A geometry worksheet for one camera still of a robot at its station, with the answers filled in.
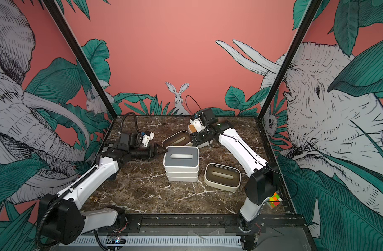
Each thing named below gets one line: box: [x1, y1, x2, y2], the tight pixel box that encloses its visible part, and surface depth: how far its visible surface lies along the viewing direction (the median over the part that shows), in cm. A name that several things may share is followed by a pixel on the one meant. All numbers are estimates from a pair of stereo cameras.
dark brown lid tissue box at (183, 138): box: [161, 129, 194, 149], surface depth 102 cm
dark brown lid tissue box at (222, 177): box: [204, 162, 242, 192], surface depth 87 cm
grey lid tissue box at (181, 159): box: [163, 145, 200, 173], surface depth 81 cm
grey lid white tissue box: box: [166, 173, 199, 182], surface depth 88 cm
